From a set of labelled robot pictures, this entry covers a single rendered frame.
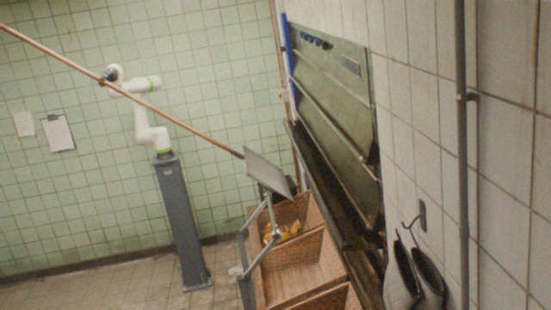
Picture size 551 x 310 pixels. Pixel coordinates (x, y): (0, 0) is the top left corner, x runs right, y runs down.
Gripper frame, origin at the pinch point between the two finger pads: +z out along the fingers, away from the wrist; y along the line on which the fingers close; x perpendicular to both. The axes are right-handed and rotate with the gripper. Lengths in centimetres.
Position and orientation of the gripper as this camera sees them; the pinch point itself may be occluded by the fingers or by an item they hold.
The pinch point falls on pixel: (102, 81)
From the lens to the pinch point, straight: 298.2
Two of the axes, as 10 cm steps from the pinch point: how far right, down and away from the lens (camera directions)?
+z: 1.3, 3.3, -9.4
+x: -8.4, -4.6, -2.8
